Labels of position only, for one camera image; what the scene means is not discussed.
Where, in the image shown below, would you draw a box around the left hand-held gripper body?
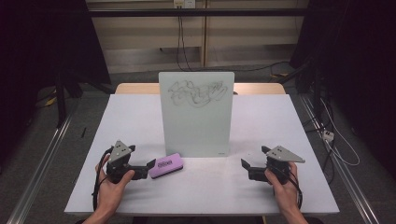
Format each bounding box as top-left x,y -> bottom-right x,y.
106,139 -> 149,185

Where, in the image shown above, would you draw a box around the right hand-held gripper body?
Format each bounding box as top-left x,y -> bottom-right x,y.
247,145 -> 306,185

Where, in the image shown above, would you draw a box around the purple whiteboard eraser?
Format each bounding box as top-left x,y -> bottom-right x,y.
148,152 -> 185,180

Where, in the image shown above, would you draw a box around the glass whiteboard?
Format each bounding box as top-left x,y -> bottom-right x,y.
158,71 -> 235,159

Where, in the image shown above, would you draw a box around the person's right hand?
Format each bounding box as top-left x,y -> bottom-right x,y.
264,161 -> 304,217

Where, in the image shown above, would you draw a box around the person's left hand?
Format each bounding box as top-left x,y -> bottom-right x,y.
94,153 -> 135,216

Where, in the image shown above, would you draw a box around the white power strip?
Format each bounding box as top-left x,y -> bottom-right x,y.
321,130 -> 335,144

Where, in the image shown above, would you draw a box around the person's dark trousers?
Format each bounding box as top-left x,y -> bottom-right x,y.
132,215 -> 265,224

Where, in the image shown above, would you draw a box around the black metal stand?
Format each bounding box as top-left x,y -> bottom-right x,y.
55,69 -> 68,129

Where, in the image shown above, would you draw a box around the yellow floor tape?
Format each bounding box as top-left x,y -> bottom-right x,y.
43,96 -> 59,108

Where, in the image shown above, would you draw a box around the black curtain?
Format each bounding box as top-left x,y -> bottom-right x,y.
289,0 -> 396,178
0,0 -> 111,162

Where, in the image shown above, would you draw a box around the black horizontal metal bar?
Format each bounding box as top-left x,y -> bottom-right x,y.
88,7 -> 309,18

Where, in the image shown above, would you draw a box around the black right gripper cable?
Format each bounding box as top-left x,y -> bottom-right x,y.
288,169 -> 304,210

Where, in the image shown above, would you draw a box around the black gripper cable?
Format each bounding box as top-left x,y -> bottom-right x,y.
288,169 -> 304,210
91,147 -> 114,213

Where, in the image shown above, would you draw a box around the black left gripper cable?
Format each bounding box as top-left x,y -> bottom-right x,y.
91,147 -> 114,213

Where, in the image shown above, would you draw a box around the black floor cable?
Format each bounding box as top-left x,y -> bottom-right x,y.
303,102 -> 335,185

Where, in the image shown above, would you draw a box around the white floor cable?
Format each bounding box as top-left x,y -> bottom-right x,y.
319,97 -> 361,167

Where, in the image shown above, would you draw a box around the aluminium floor rail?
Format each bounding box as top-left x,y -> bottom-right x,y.
6,105 -> 78,224
298,92 -> 381,224

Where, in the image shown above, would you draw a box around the black wall cable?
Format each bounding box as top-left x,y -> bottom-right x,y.
180,15 -> 292,73
176,15 -> 188,72

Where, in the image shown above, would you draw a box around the wooden wall post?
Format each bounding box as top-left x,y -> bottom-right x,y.
200,0 -> 209,68

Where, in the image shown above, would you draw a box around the white wall outlet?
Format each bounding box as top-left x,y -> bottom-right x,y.
173,0 -> 197,9

